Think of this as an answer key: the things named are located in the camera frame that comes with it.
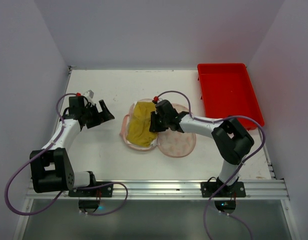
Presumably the mustard yellow bra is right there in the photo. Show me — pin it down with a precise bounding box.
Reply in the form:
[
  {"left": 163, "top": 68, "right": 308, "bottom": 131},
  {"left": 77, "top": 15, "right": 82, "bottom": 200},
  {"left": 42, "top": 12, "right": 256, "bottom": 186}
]
[{"left": 126, "top": 100, "right": 158, "bottom": 148}]

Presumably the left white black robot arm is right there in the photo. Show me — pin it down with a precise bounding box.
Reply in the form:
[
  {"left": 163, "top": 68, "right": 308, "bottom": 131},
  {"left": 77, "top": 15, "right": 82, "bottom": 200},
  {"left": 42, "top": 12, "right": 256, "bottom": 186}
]
[{"left": 30, "top": 95, "right": 115, "bottom": 193}]

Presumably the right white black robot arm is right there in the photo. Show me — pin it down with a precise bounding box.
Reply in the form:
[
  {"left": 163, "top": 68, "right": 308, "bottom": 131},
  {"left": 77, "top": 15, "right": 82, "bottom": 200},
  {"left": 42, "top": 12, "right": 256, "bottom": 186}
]
[{"left": 149, "top": 100, "right": 254, "bottom": 186}]

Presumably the red plastic tray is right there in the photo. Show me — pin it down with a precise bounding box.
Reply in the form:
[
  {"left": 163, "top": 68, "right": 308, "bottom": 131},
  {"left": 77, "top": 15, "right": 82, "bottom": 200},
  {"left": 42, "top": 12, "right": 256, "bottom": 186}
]
[{"left": 197, "top": 63, "right": 264, "bottom": 127}]

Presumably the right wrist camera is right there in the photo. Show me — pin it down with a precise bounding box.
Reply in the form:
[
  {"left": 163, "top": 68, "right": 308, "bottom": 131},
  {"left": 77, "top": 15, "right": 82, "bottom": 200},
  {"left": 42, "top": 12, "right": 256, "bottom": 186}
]
[{"left": 153, "top": 96, "right": 164, "bottom": 112}]

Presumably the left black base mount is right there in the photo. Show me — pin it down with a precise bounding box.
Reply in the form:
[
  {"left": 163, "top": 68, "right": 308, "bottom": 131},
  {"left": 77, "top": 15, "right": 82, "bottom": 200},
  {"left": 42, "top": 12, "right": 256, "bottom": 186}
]
[{"left": 68, "top": 181, "right": 113, "bottom": 213}]

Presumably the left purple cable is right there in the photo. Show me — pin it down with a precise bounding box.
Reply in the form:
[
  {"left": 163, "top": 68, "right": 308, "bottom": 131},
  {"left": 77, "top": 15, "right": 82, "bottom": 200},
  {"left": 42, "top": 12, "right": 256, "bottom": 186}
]
[{"left": 5, "top": 92, "right": 129, "bottom": 217}]

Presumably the aluminium mounting rail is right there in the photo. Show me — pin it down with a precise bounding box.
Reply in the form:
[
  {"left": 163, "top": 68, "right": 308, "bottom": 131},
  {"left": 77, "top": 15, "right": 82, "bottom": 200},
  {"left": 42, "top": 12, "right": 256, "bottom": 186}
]
[{"left": 26, "top": 178, "right": 287, "bottom": 200}]

